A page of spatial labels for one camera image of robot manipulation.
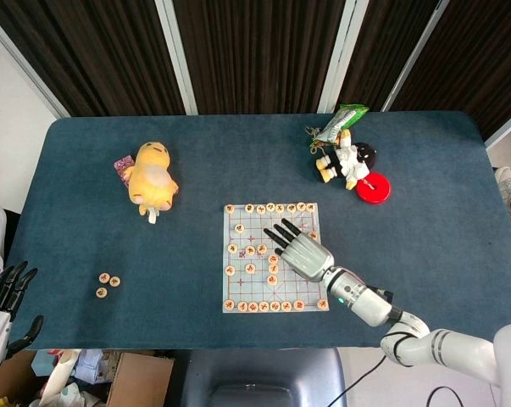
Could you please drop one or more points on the green snack bag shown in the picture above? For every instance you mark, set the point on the green snack bag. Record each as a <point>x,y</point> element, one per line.
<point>340,125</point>

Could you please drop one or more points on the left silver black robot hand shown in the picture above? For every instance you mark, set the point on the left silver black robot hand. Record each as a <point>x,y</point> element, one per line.
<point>5,288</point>

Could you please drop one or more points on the round wooden chess piece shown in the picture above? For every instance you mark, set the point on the round wooden chess piece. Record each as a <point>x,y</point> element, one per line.
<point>298,304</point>
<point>272,280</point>
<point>310,208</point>
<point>275,306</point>
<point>105,277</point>
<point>262,248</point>
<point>286,305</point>
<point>250,250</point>
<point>229,304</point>
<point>301,207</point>
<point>270,207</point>
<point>273,268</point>
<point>101,292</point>
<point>229,208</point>
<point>230,270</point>
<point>292,208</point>
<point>115,280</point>
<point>239,228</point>
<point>273,259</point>
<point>250,268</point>
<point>253,306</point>
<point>280,208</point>
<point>313,235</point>
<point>249,207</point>
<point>322,303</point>
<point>261,209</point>
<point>232,248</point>
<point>242,305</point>
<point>264,306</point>

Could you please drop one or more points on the brown cardboard box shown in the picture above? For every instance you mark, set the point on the brown cardboard box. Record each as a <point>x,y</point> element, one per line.
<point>22,379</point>
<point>140,381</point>

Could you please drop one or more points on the Chinese chess board sheet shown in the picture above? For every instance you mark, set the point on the Chinese chess board sheet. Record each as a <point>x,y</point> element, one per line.
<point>238,288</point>

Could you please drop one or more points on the dark grey chair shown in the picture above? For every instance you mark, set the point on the dark grey chair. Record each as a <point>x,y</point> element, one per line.
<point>280,373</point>

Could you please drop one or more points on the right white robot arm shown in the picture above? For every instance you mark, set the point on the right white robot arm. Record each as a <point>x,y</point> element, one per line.
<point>365,303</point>

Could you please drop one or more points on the purple patterned packet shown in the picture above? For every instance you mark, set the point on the purple patterned packet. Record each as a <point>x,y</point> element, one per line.
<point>123,167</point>

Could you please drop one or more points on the black white plush doll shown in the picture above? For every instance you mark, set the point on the black white plush doll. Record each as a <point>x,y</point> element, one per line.
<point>350,163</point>

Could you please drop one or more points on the blue felt table cover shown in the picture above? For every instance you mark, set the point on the blue felt table cover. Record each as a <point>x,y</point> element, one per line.
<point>174,275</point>

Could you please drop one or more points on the white sneaker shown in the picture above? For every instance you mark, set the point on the white sneaker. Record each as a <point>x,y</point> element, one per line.
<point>509,186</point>

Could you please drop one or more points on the red round disc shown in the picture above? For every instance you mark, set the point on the red round disc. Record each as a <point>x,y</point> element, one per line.
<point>376,191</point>

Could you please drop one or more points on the white partition frame post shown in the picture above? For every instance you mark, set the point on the white partition frame post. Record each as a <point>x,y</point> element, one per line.
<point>345,55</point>
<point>415,54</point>
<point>176,59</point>
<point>505,125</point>
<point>30,74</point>

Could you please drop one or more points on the yellow plush toy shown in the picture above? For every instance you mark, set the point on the yellow plush toy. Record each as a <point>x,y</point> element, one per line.
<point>151,174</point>

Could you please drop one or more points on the dark ribbed partition panel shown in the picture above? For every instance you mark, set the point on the dark ribbed partition panel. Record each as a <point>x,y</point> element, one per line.
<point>90,51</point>
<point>382,42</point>
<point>484,51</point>
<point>259,51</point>

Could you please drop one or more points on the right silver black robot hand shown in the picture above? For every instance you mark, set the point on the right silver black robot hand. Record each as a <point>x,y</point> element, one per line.
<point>308,256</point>

